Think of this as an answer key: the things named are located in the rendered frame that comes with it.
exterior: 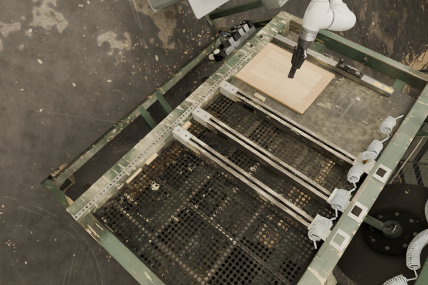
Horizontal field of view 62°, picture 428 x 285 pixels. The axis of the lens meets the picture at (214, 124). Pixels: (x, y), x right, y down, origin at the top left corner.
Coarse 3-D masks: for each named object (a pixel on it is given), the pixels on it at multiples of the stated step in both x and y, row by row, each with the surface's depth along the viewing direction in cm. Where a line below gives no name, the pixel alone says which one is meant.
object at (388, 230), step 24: (384, 192) 244; (408, 192) 235; (384, 216) 229; (408, 216) 220; (360, 240) 225; (384, 240) 216; (408, 240) 208; (360, 264) 213; (384, 264) 206; (408, 264) 199
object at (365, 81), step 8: (280, 40) 273; (288, 40) 273; (312, 56) 263; (320, 56) 262; (328, 64) 258; (344, 72) 253; (360, 80) 248; (368, 80) 246; (376, 88) 243; (392, 88) 241
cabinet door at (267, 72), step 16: (272, 48) 272; (256, 64) 263; (272, 64) 262; (288, 64) 262; (304, 64) 260; (256, 80) 254; (272, 80) 254; (288, 80) 253; (304, 80) 252; (320, 80) 251; (272, 96) 245; (288, 96) 245; (304, 96) 244
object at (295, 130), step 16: (240, 96) 240; (256, 112) 237; (272, 112) 231; (288, 128) 225; (304, 128) 222; (320, 144) 215; (336, 160) 214; (352, 160) 210; (368, 160) 203; (384, 176) 197
